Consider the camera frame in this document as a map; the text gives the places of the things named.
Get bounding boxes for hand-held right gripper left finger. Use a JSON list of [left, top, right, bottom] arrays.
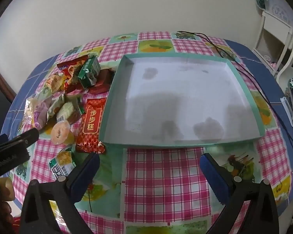
[[21, 152, 100, 234]]

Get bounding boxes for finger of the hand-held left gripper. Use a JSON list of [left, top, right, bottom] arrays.
[[21, 128, 40, 148]]

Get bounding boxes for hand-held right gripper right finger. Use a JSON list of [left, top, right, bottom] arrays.
[[201, 152, 284, 234]]

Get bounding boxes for small green white packet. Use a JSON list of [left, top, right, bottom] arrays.
[[48, 148, 78, 180]]

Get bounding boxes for yellow jelly cup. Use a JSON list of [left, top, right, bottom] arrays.
[[51, 121, 75, 146]]

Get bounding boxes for pale green cake packet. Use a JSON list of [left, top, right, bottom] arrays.
[[56, 97, 85, 125]]

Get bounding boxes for long red cake packet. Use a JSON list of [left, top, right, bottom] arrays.
[[75, 98, 107, 154]]

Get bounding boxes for teal cardboard tray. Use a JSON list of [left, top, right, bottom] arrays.
[[98, 54, 266, 150]]

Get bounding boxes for green biscuit packet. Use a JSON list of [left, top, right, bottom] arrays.
[[77, 56, 101, 89]]

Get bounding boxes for person's left hand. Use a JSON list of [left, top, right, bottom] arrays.
[[0, 178, 15, 234]]

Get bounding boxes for clear silver pastry packet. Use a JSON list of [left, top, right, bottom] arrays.
[[24, 91, 54, 130]]

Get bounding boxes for plaid fruit print tablecloth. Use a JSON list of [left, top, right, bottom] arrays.
[[1, 31, 293, 234]]

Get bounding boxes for beige orange pastry packet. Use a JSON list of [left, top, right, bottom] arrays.
[[45, 73, 67, 93]]

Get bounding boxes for red snack bag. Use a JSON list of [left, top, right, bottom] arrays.
[[57, 55, 89, 79]]

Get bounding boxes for dark red packet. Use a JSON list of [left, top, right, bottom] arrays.
[[87, 69, 113, 94]]

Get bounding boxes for white wooden furniture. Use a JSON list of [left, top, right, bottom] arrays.
[[252, 10, 293, 83]]

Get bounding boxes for dark wooden door frame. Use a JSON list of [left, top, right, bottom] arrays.
[[0, 58, 17, 99]]

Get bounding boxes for black cable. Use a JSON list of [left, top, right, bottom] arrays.
[[176, 30, 293, 154]]

